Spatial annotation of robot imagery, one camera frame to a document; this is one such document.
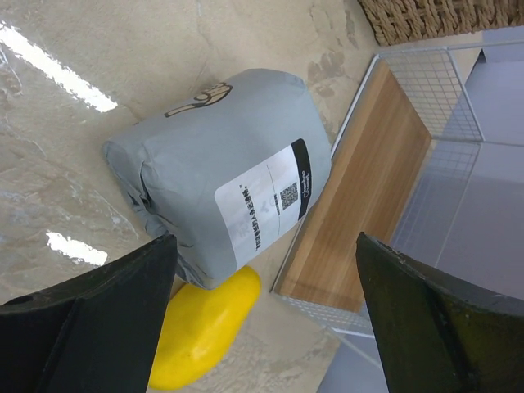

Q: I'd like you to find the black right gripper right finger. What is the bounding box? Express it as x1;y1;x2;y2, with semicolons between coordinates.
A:
356;233;523;392

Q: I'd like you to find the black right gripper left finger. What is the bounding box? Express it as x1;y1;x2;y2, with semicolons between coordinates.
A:
1;235;178;392

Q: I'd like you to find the grey paper towel roll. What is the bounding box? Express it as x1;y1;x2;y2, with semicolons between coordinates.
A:
103;69;332;290

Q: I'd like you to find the yellow mango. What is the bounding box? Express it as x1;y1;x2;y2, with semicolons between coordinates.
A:
148;266;262;391

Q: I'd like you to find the woven wicker fruit basket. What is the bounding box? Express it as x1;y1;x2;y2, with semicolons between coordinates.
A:
359;0;523;46

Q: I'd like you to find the white wire wooden shelf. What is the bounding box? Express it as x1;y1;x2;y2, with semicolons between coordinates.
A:
269;40;524;369

